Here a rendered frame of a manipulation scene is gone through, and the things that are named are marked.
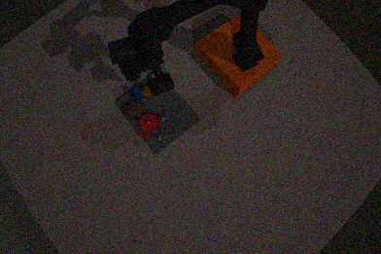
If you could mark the orange gear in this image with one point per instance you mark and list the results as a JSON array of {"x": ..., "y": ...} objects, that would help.
[{"x": 146, "y": 92}]

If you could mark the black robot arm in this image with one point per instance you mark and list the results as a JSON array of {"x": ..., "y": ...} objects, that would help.
[{"x": 153, "y": 26}]

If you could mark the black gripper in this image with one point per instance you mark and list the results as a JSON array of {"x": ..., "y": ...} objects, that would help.
[{"x": 159, "y": 83}]

